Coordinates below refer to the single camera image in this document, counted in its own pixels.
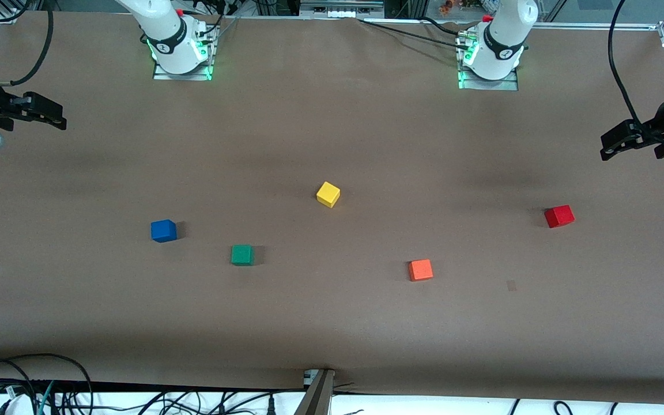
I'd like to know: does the red wooden block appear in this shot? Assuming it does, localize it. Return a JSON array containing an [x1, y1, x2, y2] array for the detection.
[[544, 205, 576, 229]]

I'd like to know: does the blue wooden block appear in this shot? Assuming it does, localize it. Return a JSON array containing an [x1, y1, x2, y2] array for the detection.
[[150, 219, 178, 243]]

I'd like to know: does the orange wooden block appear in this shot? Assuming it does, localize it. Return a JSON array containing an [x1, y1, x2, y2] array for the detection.
[[408, 259, 434, 282]]

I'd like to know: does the yellow wooden block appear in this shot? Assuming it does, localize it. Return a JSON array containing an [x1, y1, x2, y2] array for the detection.
[[316, 181, 341, 209]]

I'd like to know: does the white power strip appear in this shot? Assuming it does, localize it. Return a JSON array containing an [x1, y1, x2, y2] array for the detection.
[[300, 0, 385, 18]]

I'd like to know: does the brown paper table cover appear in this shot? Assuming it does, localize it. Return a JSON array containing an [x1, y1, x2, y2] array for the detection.
[[0, 10, 664, 404]]

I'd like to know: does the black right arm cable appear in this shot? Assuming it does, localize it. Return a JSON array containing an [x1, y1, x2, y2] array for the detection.
[[6, 0, 56, 87]]

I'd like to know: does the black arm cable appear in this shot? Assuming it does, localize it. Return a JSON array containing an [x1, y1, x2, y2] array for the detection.
[[6, 0, 56, 87], [608, 0, 655, 134]]

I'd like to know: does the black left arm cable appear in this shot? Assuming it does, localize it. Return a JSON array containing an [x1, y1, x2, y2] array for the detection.
[[608, 0, 655, 134]]

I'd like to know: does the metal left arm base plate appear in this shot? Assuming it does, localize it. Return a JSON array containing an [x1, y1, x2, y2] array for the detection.
[[457, 35, 520, 91]]

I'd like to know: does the black looped cable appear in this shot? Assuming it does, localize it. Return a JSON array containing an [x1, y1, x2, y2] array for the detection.
[[0, 353, 94, 415]]

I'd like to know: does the teal cable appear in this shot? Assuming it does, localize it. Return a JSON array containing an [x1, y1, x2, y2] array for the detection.
[[36, 380, 56, 415]]

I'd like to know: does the grey metal post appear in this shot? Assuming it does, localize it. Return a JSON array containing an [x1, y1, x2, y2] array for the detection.
[[295, 369, 336, 415]]

